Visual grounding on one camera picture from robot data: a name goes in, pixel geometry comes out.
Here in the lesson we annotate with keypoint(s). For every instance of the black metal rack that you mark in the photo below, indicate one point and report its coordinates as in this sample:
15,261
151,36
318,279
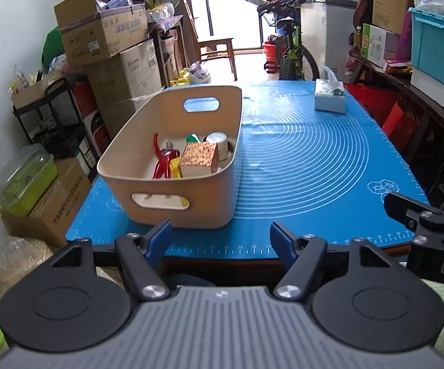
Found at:
56,123

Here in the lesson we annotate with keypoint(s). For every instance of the clear plastic bag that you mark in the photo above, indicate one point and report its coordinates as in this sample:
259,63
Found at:
22,261

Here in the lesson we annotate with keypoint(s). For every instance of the pink packet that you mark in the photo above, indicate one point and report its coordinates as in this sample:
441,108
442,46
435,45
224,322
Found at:
404,44

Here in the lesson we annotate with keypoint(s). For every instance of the glass bottle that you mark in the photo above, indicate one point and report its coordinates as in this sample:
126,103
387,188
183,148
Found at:
357,40

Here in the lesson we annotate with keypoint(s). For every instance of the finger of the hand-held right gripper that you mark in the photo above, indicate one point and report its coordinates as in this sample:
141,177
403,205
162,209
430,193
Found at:
402,207

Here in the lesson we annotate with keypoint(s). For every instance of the dark wooden cabinet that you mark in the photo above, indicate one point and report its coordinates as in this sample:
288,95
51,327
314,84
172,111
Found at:
170,53

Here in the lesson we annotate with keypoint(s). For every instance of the green lidded container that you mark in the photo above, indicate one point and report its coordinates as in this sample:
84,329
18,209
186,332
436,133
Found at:
25,184

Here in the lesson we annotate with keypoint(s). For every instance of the green round item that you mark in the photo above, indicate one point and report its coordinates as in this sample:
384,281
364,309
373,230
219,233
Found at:
193,138

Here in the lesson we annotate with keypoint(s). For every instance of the green bag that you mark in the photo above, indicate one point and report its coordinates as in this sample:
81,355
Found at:
52,48

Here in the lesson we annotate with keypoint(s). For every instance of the beige plastic basket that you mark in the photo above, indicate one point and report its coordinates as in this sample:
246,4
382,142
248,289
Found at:
202,196

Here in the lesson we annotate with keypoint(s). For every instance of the printed cardboard box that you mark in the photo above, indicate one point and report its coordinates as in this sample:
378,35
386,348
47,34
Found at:
60,207

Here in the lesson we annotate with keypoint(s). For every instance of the open cardboard box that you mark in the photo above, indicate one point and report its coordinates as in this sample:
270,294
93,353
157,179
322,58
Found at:
98,34

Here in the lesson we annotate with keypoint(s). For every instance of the white chest freezer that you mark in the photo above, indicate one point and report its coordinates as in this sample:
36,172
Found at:
333,34

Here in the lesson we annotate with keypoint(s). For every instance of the dark wooden side table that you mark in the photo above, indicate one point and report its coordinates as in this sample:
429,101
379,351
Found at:
418,100

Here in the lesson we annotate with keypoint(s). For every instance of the yellow toy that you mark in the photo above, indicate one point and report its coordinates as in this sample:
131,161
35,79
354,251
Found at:
175,167

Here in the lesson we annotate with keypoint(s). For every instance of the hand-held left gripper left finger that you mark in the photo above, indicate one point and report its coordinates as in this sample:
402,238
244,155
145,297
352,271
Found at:
160,235

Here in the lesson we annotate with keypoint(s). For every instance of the red white box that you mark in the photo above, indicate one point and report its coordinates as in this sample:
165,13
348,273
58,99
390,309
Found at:
91,123

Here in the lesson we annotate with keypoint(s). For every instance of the tall brown cardboard box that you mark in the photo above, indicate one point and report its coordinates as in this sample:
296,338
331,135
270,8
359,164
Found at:
391,0

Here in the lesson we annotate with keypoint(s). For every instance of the blue silicone mat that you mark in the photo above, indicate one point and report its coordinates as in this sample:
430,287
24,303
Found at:
314,169

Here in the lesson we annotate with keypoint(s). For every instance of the white tissue pack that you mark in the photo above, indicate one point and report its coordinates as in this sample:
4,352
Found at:
329,100

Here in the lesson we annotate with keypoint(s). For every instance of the red gift bags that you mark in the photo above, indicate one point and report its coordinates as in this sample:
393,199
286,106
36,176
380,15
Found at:
383,111

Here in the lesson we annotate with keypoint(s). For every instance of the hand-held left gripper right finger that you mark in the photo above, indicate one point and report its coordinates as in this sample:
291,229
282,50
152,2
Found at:
281,238

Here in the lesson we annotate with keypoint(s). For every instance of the red bucket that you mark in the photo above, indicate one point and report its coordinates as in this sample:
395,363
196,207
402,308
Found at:
270,50

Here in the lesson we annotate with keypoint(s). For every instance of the patterned gold box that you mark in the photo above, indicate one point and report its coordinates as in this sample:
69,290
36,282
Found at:
198,155

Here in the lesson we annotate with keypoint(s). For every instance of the wooden chair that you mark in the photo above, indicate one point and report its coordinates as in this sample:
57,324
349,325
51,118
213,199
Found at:
216,46

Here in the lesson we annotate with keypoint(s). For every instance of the teal storage bin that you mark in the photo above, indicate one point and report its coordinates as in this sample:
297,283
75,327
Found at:
437,46

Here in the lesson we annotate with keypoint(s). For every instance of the green black bicycle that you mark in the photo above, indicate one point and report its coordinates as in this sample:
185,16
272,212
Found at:
295,53

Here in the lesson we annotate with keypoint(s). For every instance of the small cardboard box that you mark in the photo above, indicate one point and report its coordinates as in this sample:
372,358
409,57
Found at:
33,90

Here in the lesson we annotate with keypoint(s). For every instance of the red figure toy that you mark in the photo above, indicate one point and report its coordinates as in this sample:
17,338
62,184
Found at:
164,157

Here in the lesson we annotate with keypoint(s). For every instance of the large taped cardboard box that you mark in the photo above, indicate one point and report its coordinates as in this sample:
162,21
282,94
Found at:
129,80

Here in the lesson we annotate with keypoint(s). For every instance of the green white carton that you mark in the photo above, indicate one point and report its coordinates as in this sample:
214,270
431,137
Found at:
375,44

